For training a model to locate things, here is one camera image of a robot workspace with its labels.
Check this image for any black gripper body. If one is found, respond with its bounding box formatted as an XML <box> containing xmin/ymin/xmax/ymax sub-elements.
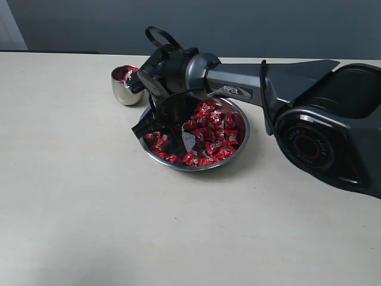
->
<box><xmin>147</xmin><ymin>94</ymin><xmax>198</xmax><ymax>127</ymax></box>

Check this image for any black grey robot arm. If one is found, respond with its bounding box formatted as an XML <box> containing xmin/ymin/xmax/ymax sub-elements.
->
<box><xmin>132</xmin><ymin>49</ymin><xmax>380</xmax><ymax>198</ymax></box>

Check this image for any steel cup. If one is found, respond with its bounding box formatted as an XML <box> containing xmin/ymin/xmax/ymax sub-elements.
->
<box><xmin>111</xmin><ymin>65</ymin><xmax>145</xmax><ymax>106</ymax></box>

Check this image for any round steel plate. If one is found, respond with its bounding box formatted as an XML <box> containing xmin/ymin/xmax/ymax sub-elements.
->
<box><xmin>139</xmin><ymin>98</ymin><xmax>250</xmax><ymax>172</ymax></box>

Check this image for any red wrapped candy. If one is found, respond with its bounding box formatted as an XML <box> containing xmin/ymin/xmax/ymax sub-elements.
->
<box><xmin>224</xmin><ymin>129</ymin><xmax>239</xmax><ymax>145</ymax></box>
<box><xmin>150</xmin><ymin>138</ymin><xmax>170</xmax><ymax>153</ymax></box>
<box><xmin>143</xmin><ymin>131</ymin><xmax>161</xmax><ymax>144</ymax></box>
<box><xmin>195</xmin><ymin>101</ymin><xmax>215</xmax><ymax>116</ymax></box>
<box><xmin>216</xmin><ymin>145</ymin><xmax>236</xmax><ymax>160</ymax></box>

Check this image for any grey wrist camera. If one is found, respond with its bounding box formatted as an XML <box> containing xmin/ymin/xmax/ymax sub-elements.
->
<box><xmin>124</xmin><ymin>72</ymin><xmax>145</xmax><ymax>94</ymax></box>

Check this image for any black cable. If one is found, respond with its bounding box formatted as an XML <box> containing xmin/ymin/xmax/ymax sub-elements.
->
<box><xmin>144</xmin><ymin>26</ymin><xmax>274</xmax><ymax>135</ymax></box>

